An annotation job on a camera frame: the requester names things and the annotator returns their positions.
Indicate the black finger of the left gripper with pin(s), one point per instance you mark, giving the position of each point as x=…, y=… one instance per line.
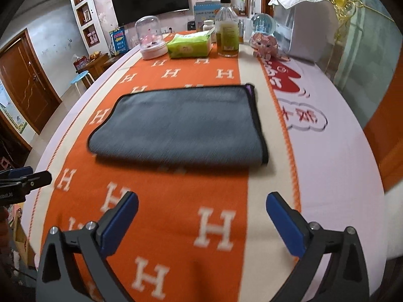
x=34, y=179

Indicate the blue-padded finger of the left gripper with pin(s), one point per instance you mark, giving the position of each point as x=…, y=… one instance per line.
x=16, y=172

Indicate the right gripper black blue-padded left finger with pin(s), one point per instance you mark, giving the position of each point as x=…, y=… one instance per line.
x=59, y=277

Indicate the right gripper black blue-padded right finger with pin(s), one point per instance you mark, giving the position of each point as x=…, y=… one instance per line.
x=345, y=278

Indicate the purple and grey towel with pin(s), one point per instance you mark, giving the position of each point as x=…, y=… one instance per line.
x=206, y=126

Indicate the pink printed tablecloth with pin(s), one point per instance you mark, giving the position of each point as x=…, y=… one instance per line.
x=338, y=178

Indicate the brown wooden door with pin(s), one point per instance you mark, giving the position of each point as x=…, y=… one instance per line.
x=26, y=82

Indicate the blue round stool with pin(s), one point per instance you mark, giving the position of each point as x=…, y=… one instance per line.
x=85, y=77

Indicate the red gift box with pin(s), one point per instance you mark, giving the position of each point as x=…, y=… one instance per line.
x=80, y=63

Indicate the wooden tv cabinet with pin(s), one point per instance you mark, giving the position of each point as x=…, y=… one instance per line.
x=98, y=66

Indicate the orange H-pattern table runner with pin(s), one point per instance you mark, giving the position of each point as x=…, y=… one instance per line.
x=200, y=234

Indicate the blue standing sign board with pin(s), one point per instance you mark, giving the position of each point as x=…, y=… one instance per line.
x=118, y=41

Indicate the glass dome on white base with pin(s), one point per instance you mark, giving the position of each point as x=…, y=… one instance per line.
x=149, y=33

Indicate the green tissue pack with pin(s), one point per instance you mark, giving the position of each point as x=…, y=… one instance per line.
x=190, y=45

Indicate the small black speaker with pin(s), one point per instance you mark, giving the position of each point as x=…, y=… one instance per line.
x=191, y=26

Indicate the small white pill bottle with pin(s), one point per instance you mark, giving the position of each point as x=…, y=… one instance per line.
x=209, y=25

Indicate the blue and white carton box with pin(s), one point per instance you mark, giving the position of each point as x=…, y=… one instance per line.
x=205, y=11

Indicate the pink plush toy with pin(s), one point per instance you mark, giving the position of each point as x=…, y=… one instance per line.
x=264, y=46

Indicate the glass bottle with yellow liquid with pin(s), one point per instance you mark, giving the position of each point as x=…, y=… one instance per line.
x=227, y=32

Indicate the white appliance with cloth cover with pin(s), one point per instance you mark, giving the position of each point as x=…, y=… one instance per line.
x=304, y=27

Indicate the snow globe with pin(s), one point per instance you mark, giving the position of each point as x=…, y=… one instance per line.
x=263, y=23

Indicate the orange sliding door frame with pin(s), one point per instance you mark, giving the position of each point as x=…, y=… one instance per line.
x=384, y=132

